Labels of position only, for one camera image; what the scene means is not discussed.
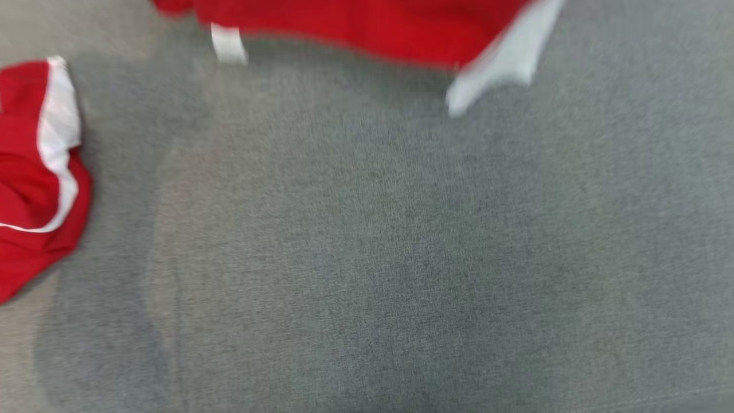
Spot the red shorts white stripe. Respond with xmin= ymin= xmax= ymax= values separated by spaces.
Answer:
xmin=0 ymin=56 xmax=93 ymax=306

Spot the red basketball jersey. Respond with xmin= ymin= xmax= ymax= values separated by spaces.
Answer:
xmin=150 ymin=0 xmax=567 ymax=117

